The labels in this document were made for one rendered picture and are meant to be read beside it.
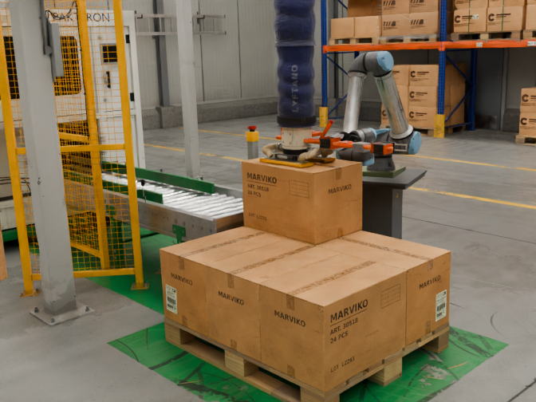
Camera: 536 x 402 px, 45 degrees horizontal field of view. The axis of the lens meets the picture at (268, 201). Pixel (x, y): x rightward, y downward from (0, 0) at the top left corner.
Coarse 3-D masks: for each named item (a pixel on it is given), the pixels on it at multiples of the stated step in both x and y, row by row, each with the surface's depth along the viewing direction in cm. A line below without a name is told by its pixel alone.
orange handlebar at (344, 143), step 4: (312, 132) 397; (316, 132) 390; (320, 132) 392; (276, 136) 381; (280, 136) 379; (312, 136) 387; (304, 140) 365; (308, 140) 363; (312, 140) 361; (316, 140) 359; (344, 140) 349; (336, 144) 349; (340, 144) 347; (344, 144) 345; (348, 144) 343; (352, 144) 342; (368, 144) 339; (364, 148) 337; (368, 148) 334; (388, 148) 327; (392, 148) 328
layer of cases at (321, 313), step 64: (192, 256) 339; (256, 256) 335; (320, 256) 332; (384, 256) 329; (448, 256) 334; (192, 320) 342; (256, 320) 303; (320, 320) 271; (384, 320) 302; (448, 320) 344; (320, 384) 279
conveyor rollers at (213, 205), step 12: (144, 180) 544; (168, 192) 496; (180, 192) 493; (192, 192) 490; (204, 192) 487; (216, 192) 485; (168, 204) 454; (180, 204) 451; (192, 204) 457; (204, 204) 453; (216, 204) 450; (228, 204) 447; (240, 204) 452; (216, 216) 416
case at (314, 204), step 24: (264, 168) 371; (288, 168) 356; (312, 168) 354; (336, 168) 353; (360, 168) 367; (264, 192) 375; (288, 192) 360; (312, 192) 346; (336, 192) 356; (360, 192) 370; (264, 216) 378; (288, 216) 363; (312, 216) 349; (336, 216) 359; (360, 216) 374; (312, 240) 352
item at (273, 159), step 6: (276, 156) 373; (294, 156) 363; (264, 162) 376; (270, 162) 372; (276, 162) 368; (282, 162) 365; (288, 162) 362; (294, 162) 360; (300, 162) 358; (306, 162) 361; (312, 162) 361
